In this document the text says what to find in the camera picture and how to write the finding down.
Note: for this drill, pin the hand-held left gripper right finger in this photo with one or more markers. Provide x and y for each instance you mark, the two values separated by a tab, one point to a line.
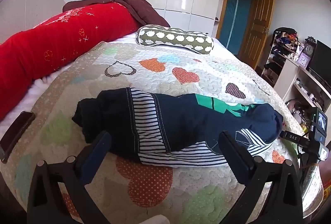
234	155

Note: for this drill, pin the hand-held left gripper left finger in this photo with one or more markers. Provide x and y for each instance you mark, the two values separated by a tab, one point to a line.
94	155

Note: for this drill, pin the navy striped pants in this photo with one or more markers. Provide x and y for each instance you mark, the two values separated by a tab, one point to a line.
181	120

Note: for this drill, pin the white shelf unit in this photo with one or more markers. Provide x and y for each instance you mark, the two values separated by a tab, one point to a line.
289	76

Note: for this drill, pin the black television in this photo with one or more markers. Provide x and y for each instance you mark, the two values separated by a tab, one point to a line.
322	63

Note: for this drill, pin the pink alarm clock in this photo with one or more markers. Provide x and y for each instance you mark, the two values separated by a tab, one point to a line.
303	61

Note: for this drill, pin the dark brown phone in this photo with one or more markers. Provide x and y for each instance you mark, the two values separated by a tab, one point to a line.
15	133

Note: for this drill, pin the white bedsheet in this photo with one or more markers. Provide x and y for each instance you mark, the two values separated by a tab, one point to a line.
38	86

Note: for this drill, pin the ornate dark mantel clock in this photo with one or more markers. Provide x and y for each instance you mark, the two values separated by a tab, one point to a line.
309	49

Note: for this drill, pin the heart patterned quilt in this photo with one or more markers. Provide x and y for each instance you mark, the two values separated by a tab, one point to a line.
155	71

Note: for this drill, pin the pile of clothes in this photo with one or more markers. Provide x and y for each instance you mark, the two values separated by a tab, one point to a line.
284	37

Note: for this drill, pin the long red bolster pillow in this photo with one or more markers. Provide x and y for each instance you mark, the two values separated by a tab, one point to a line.
51	42

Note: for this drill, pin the wooden door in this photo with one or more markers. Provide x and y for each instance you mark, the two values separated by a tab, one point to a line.
258	27

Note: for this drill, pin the green patterned bolster pillow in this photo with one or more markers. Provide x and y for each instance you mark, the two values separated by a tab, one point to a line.
175	37

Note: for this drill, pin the teal door curtain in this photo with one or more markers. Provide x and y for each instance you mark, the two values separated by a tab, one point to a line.
236	14

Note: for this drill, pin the maroon cloth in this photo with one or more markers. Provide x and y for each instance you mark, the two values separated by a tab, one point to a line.
134	4

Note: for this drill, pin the white round headboard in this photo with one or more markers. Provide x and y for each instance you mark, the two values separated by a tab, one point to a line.
25	6

